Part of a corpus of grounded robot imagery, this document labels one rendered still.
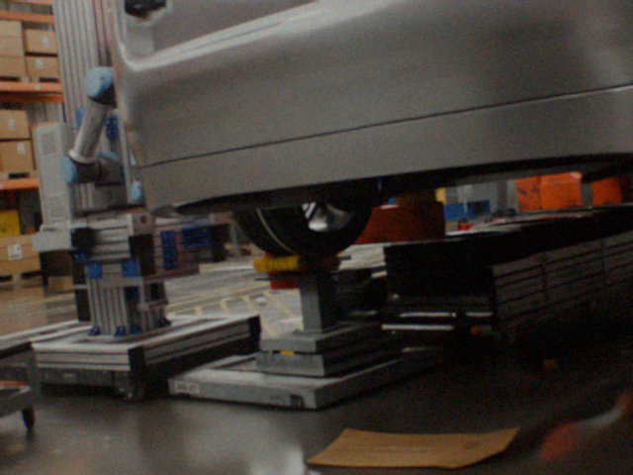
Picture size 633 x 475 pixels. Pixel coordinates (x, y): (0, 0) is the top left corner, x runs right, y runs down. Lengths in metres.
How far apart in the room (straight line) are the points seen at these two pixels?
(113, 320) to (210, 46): 2.18
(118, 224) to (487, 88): 2.32
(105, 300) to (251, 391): 1.11
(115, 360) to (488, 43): 2.46
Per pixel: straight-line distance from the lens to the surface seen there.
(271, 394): 3.52
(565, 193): 5.79
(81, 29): 4.46
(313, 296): 3.69
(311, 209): 3.96
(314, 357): 3.53
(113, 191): 4.09
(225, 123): 2.50
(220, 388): 3.72
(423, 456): 2.67
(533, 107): 1.99
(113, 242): 4.08
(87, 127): 3.94
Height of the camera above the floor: 0.76
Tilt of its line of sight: 3 degrees down
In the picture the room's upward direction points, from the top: 6 degrees counter-clockwise
